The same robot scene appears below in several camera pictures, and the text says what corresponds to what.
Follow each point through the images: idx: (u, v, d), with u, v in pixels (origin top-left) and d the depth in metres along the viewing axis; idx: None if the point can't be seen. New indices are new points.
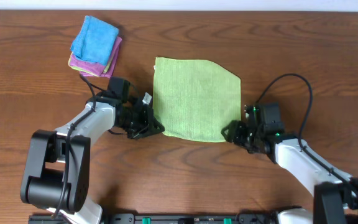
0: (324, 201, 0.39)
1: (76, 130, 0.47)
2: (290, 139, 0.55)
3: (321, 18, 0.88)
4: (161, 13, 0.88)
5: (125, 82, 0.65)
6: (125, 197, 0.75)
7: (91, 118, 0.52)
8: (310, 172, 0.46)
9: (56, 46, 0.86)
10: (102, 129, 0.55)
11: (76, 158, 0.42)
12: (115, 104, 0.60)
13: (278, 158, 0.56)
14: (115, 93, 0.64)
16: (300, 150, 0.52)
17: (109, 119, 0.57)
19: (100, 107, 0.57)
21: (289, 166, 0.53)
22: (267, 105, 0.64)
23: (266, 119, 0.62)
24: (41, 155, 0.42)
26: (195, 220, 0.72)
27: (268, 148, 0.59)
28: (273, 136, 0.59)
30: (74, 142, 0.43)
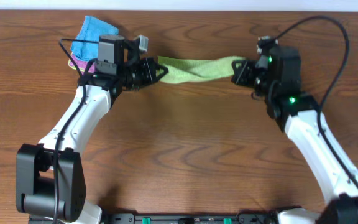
0: (340, 218, 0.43)
1: (64, 140, 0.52)
2: (307, 111, 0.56)
3: (320, 18, 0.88)
4: (161, 14, 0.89)
5: (114, 46, 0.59)
6: (125, 197, 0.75)
7: (80, 118, 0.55)
8: (327, 173, 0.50)
9: (56, 46, 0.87)
10: (95, 118, 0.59)
11: (64, 175, 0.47)
12: (107, 86, 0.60)
13: (287, 128, 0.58)
14: (108, 62, 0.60)
16: (318, 135, 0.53)
17: (102, 107, 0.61)
19: (91, 94, 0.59)
21: (303, 143, 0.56)
22: (288, 60, 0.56)
23: (283, 79, 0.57)
24: (30, 171, 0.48)
26: (195, 220, 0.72)
27: (279, 114, 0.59)
28: (286, 102, 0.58)
30: (60, 159, 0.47)
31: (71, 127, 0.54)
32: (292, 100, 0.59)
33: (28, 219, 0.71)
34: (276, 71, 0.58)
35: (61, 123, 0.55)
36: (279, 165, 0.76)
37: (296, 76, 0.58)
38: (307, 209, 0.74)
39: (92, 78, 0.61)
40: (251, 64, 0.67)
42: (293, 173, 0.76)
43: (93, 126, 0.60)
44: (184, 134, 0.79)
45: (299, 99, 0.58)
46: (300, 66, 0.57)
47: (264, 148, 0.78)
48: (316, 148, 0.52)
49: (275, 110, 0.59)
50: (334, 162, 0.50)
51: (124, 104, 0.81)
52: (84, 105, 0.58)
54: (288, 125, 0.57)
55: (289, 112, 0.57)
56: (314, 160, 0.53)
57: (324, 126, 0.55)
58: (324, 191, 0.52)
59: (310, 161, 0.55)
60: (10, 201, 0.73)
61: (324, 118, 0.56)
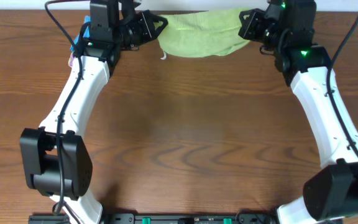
0: (334, 179, 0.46)
1: (64, 123, 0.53)
2: (317, 67, 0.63)
3: (320, 18, 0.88)
4: None
5: (106, 9, 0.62)
6: (125, 197, 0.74)
7: (79, 97, 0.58)
8: (328, 135, 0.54)
9: (59, 47, 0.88)
10: (94, 91, 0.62)
11: (69, 155, 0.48)
12: (104, 56, 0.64)
13: (294, 84, 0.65)
14: (102, 27, 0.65)
16: (325, 96, 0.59)
17: (102, 78, 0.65)
19: (88, 68, 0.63)
21: (307, 102, 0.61)
22: (301, 4, 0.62)
23: (296, 27, 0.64)
24: (34, 154, 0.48)
26: (195, 220, 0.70)
27: (287, 65, 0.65)
28: (296, 55, 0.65)
30: (64, 140, 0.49)
31: (71, 106, 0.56)
32: (304, 53, 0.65)
33: (27, 219, 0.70)
34: (289, 17, 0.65)
35: (59, 104, 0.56)
36: (279, 165, 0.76)
37: (309, 23, 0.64)
38: None
39: (89, 45, 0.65)
40: (260, 16, 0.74)
42: (293, 173, 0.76)
43: (94, 99, 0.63)
44: (185, 134, 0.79)
45: (310, 51, 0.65)
46: (314, 14, 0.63)
47: (265, 148, 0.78)
48: (319, 104, 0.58)
49: (283, 62, 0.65)
50: (335, 124, 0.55)
51: (125, 104, 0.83)
52: (81, 80, 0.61)
54: (296, 79, 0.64)
55: (298, 68, 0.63)
56: (316, 119, 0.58)
57: (333, 86, 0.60)
58: (322, 156, 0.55)
59: (312, 124, 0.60)
60: (9, 201, 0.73)
61: (332, 76, 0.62)
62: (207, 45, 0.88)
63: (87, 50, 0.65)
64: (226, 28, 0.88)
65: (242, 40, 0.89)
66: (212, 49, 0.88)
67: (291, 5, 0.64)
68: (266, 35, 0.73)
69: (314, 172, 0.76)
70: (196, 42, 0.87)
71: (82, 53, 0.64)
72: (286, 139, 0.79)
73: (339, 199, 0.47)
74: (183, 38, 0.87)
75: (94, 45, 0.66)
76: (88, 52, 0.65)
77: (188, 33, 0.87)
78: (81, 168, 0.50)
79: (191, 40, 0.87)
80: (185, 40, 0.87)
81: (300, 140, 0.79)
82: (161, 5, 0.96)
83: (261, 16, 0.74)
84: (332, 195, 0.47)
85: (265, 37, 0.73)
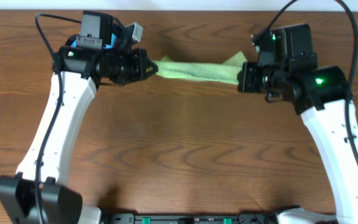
0: None
1: (44, 167, 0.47)
2: (336, 101, 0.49)
3: (321, 18, 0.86)
4: (160, 12, 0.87)
5: (99, 18, 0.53)
6: (125, 197, 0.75)
7: (60, 130, 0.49)
8: (348, 193, 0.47)
9: (55, 46, 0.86)
10: (79, 115, 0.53)
11: (49, 206, 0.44)
12: (89, 72, 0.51)
13: (306, 117, 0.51)
14: (92, 37, 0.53)
16: (345, 140, 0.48)
17: (89, 96, 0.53)
19: (69, 88, 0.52)
21: (321, 142, 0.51)
22: (293, 30, 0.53)
23: (293, 51, 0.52)
24: (14, 203, 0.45)
26: (195, 220, 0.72)
27: (298, 94, 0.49)
28: (309, 81, 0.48)
30: (43, 191, 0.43)
31: (50, 145, 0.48)
32: (319, 81, 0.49)
33: None
34: (282, 46, 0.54)
35: (38, 140, 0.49)
36: (279, 165, 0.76)
37: (308, 47, 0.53)
38: (307, 208, 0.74)
39: (69, 55, 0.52)
40: (253, 65, 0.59)
42: (293, 173, 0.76)
43: (79, 122, 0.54)
44: (184, 134, 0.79)
45: (326, 77, 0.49)
46: (310, 37, 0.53)
47: (265, 148, 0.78)
48: (339, 155, 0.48)
49: (293, 88, 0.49)
50: None
51: (123, 105, 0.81)
52: (61, 106, 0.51)
54: (309, 114, 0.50)
55: (312, 102, 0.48)
56: (333, 167, 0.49)
57: (354, 125, 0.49)
58: (338, 205, 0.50)
59: (326, 167, 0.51)
60: None
61: (353, 111, 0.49)
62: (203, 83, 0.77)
63: (67, 63, 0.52)
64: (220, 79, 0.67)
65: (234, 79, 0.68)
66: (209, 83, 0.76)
67: (280, 32, 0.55)
68: (264, 81, 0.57)
69: (314, 172, 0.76)
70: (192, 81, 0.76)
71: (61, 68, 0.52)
72: (287, 139, 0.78)
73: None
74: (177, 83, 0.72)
75: (76, 55, 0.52)
76: (67, 67, 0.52)
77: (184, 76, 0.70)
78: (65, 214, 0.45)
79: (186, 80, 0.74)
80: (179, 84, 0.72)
81: (301, 140, 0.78)
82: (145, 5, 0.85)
83: (255, 64, 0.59)
84: None
85: (264, 84, 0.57)
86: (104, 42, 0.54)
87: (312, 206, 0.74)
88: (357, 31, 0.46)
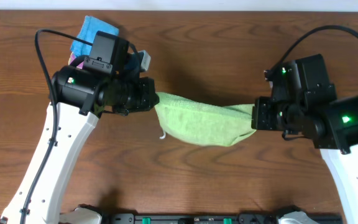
0: None
1: (30, 215, 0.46)
2: None
3: (322, 18, 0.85)
4: (159, 13, 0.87)
5: (114, 44, 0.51)
6: (125, 197, 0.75)
7: (50, 177, 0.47)
8: None
9: (55, 46, 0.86)
10: (73, 156, 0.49)
11: None
12: (89, 106, 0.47)
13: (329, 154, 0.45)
14: (102, 60, 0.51)
16: None
17: (86, 131, 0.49)
19: (64, 125, 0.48)
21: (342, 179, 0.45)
22: (307, 61, 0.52)
23: (308, 84, 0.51)
24: None
26: (195, 220, 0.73)
27: (322, 131, 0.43)
28: (334, 121, 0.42)
30: None
31: (39, 191, 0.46)
32: (345, 119, 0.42)
33: None
34: (295, 79, 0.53)
35: (27, 183, 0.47)
36: (279, 165, 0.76)
37: (324, 79, 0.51)
38: (306, 208, 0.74)
39: (69, 82, 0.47)
40: (269, 101, 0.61)
42: (293, 173, 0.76)
43: (75, 160, 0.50)
44: None
45: (352, 113, 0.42)
46: (325, 70, 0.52)
47: (265, 148, 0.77)
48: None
49: (314, 123, 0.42)
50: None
51: None
52: (54, 145, 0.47)
54: (332, 154, 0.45)
55: (338, 142, 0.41)
56: (352, 208, 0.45)
57: None
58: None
59: (346, 206, 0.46)
60: None
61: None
62: (211, 132, 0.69)
63: (64, 89, 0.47)
64: (227, 125, 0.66)
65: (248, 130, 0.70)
66: (216, 138, 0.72)
67: (291, 66, 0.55)
68: (279, 116, 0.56)
69: (313, 173, 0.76)
70: (199, 129, 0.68)
71: (58, 97, 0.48)
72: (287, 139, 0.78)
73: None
74: (186, 124, 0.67)
75: (77, 81, 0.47)
76: (64, 94, 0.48)
77: (192, 118, 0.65)
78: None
79: (194, 126, 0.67)
80: (188, 126, 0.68)
81: (301, 140, 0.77)
82: (145, 5, 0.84)
83: (270, 100, 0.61)
84: None
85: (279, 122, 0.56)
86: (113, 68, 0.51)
87: (311, 206, 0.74)
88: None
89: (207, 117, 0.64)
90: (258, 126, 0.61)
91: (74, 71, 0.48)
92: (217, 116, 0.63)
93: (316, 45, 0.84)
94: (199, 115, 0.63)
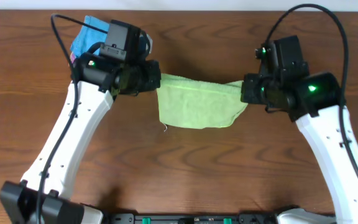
0: None
1: (48, 178, 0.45)
2: (329, 107, 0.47)
3: (321, 18, 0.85)
4: (159, 13, 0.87)
5: (127, 31, 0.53)
6: (125, 197, 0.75)
7: (69, 145, 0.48)
8: (346, 196, 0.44)
9: (55, 46, 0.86)
10: (89, 130, 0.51)
11: (49, 219, 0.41)
12: (106, 84, 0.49)
13: (301, 123, 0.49)
14: (116, 47, 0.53)
16: (341, 145, 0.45)
17: (103, 109, 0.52)
19: (84, 99, 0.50)
21: (316, 146, 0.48)
22: (284, 41, 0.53)
23: (283, 61, 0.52)
24: (15, 208, 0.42)
26: (195, 220, 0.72)
27: (292, 102, 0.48)
28: (302, 91, 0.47)
30: (48, 203, 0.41)
31: (59, 157, 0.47)
32: (312, 88, 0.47)
33: None
34: (273, 58, 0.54)
35: (47, 150, 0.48)
36: (279, 165, 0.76)
37: (298, 56, 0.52)
38: (306, 208, 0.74)
39: (89, 65, 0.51)
40: (255, 76, 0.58)
42: (293, 173, 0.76)
43: (89, 137, 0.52)
44: (184, 134, 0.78)
45: (320, 83, 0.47)
46: (301, 48, 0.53)
47: (265, 148, 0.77)
48: (334, 158, 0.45)
49: (286, 96, 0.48)
50: (353, 179, 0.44)
51: (123, 104, 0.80)
52: (74, 118, 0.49)
54: (304, 122, 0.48)
55: (307, 109, 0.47)
56: (329, 170, 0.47)
57: (348, 130, 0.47)
58: (337, 210, 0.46)
59: (324, 174, 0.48)
60: None
61: (347, 116, 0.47)
62: (211, 107, 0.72)
63: (85, 71, 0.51)
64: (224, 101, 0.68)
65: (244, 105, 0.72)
66: (215, 116, 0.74)
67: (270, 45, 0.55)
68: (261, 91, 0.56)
69: (313, 172, 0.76)
70: (200, 106, 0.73)
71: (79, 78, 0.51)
72: (287, 139, 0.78)
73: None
74: (187, 102, 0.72)
75: (97, 65, 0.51)
76: (85, 76, 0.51)
77: (192, 97, 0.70)
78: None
79: (194, 104, 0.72)
80: (189, 104, 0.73)
81: (300, 140, 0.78)
82: (143, 5, 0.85)
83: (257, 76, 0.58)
84: None
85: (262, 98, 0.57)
86: (127, 54, 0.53)
87: (312, 206, 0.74)
88: (346, 38, 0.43)
89: (206, 94, 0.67)
90: (245, 101, 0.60)
91: (94, 56, 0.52)
92: (215, 93, 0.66)
93: (316, 45, 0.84)
94: (199, 93, 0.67)
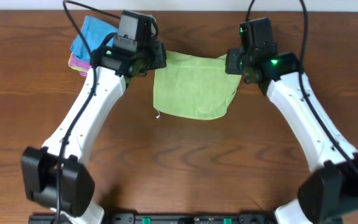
0: (324, 183, 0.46)
1: (69, 145, 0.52)
2: (290, 75, 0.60)
3: (321, 18, 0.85)
4: (159, 12, 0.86)
5: (137, 22, 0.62)
6: (125, 197, 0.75)
7: (89, 116, 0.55)
8: (312, 139, 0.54)
9: (55, 46, 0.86)
10: (105, 108, 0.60)
11: (68, 182, 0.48)
12: (122, 70, 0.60)
13: (269, 91, 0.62)
14: (128, 38, 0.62)
16: (301, 100, 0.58)
17: (117, 92, 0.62)
19: (102, 81, 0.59)
21: (283, 105, 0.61)
22: (257, 24, 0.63)
23: (257, 42, 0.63)
24: (35, 173, 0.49)
26: (195, 220, 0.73)
27: (260, 76, 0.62)
28: (266, 65, 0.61)
30: (69, 165, 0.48)
31: (78, 128, 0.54)
32: (274, 62, 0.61)
33: (28, 219, 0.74)
34: (248, 38, 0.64)
35: (67, 121, 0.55)
36: (279, 165, 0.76)
37: (269, 38, 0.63)
38: None
39: (107, 53, 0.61)
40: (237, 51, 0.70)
42: (293, 173, 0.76)
43: (104, 116, 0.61)
44: (185, 134, 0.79)
45: (281, 60, 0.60)
46: (271, 30, 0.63)
47: (265, 148, 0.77)
48: (297, 111, 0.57)
49: (256, 72, 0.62)
50: (315, 126, 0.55)
51: (123, 104, 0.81)
52: (93, 96, 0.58)
54: (270, 89, 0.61)
55: (271, 78, 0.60)
56: (298, 123, 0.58)
57: (308, 89, 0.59)
58: (309, 159, 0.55)
59: (293, 129, 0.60)
60: (12, 201, 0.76)
61: (305, 80, 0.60)
62: (202, 89, 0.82)
63: (105, 60, 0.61)
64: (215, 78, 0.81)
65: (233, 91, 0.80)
66: (207, 99, 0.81)
67: (245, 27, 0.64)
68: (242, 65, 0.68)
69: None
70: (191, 87, 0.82)
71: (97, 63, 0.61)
72: (287, 139, 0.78)
73: (332, 201, 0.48)
74: (180, 83, 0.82)
75: (113, 55, 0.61)
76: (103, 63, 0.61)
77: (186, 76, 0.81)
78: (79, 193, 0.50)
79: (187, 84, 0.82)
80: (181, 84, 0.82)
81: None
82: (144, 5, 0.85)
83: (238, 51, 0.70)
84: (330, 196, 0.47)
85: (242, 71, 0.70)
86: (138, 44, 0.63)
87: None
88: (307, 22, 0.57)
89: (199, 71, 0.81)
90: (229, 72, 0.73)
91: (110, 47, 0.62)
92: (207, 68, 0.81)
93: (316, 44, 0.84)
94: (194, 68, 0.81)
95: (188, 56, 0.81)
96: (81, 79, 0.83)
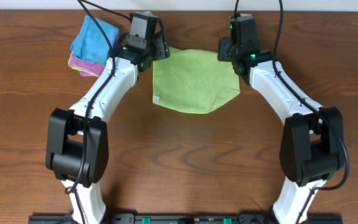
0: (293, 131, 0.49)
1: (94, 109, 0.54)
2: (266, 63, 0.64)
3: (322, 18, 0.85)
4: (159, 12, 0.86)
5: (147, 23, 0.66)
6: (125, 197, 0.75)
7: (109, 89, 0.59)
8: (283, 102, 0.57)
9: (55, 46, 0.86)
10: (122, 89, 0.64)
11: (92, 140, 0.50)
12: (137, 60, 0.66)
13: (251, 79, 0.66)
14: (139, 37, 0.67)
16: (274, 77, 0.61)
17: (130, 80, 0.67)
19: (120, 66, 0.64)
21: (259, 86, 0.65)
22: (243, 22, 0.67)
23: (242, 39, 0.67)
24: (61, 132, 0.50)
26: (195, 220, 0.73)
27: (242, 70, 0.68)
28: (247, 58, 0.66)
30: (93, 124, 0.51)
31: (100, 96, 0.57)
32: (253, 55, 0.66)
33: (28, 219, 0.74)
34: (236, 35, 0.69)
35: (91, 92, 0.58)
36: (279, 165, 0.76)
37: (253, 35, 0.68)
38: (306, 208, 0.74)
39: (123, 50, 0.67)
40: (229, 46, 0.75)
42: None
43: (120, 98, 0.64)
44: (184, 134, 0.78)
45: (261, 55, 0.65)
46: (255, 28, 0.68)
47: (265, 148, 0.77)
48: (270, 85, 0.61)
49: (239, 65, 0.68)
50: (284, 91, 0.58)
51: (123, 104, 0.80)
52: (113, 77, 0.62)
54: (250, 76, 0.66)
55: (250, 65, 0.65)
56: (272, 96, 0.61)
57: (279, 70, 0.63)
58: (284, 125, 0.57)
59: (271, 104, 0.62)
60: (12, 201, 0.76)
61: (278, 65, 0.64)
62: (200, 82, 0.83)
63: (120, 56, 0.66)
64: (212, 71, 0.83)
65: (232, 84, 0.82)
66: (207, 92, 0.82)
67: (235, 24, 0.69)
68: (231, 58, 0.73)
69: None
70: (189, 80, 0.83)
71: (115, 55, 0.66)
72: None
73: (306, 153, 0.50)
74: (178, 74, 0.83)
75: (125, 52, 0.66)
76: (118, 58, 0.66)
77: (184, 68, 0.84)
78: (100, 154, 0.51)
79: (184, 76, 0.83)
80: (179, 76, 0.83)
81: None
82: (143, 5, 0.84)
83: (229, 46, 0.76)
84: (302, 145, 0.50)
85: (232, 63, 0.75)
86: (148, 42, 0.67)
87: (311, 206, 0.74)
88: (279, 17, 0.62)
89: (197, 63, 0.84)
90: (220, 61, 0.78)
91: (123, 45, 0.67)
92: (204, 61, 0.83)
93: (316, 44, 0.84)
94: (191, 60, 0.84)
95: (184, 47, 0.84)
96: (81, 78, 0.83)
